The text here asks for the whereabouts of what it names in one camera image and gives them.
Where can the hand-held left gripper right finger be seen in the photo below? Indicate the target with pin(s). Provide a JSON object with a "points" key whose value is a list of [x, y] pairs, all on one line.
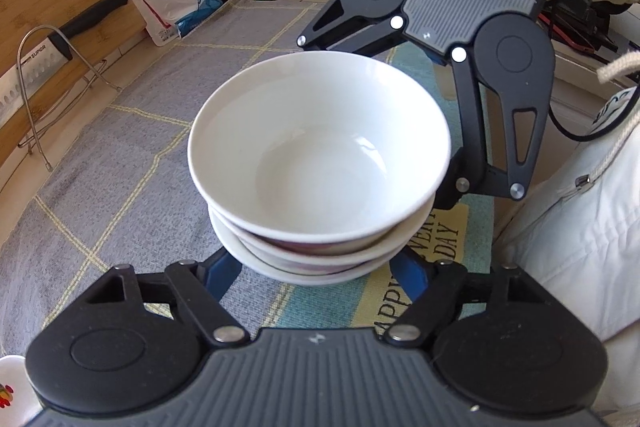
{"points": [[415, 274]]}

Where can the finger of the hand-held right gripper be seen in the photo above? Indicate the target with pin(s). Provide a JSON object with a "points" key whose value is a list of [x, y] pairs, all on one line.
{"points": [[470, 132], [360, 34]]}

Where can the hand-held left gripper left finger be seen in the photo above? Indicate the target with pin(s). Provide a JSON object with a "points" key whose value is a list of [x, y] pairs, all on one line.
{"points": [[220, 274]]}

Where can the white pink flower bowl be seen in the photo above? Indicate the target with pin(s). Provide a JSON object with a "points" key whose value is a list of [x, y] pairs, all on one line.
{"points": [[310, 157], [225, 227], [260, 269]]}

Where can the white fruit print plate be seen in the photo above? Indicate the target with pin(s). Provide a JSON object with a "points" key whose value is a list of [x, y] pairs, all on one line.
{"points": [[12, 382]]}

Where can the dark red object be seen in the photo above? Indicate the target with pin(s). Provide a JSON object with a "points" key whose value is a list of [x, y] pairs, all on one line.
{"points": [[580, 32]]}

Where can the grey checked cloth mat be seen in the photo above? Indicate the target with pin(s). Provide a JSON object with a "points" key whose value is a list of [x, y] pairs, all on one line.
{"points": [[150, 132]]}

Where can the person's white jacket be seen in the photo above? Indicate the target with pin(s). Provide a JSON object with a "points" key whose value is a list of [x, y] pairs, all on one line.
{"points": [[575, 257]]}

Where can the white and blue pouch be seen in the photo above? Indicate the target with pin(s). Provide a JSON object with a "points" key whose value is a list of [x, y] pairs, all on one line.
{"points": [[170, 7]]}

